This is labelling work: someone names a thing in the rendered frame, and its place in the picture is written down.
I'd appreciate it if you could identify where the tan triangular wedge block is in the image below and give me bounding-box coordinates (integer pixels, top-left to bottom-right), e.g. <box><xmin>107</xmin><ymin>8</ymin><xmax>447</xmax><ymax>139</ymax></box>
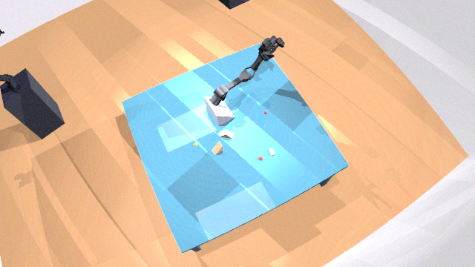
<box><xmin>212</xmin><ymin>142</ymin><xmax>223</xmax><ymax>155</ymax></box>

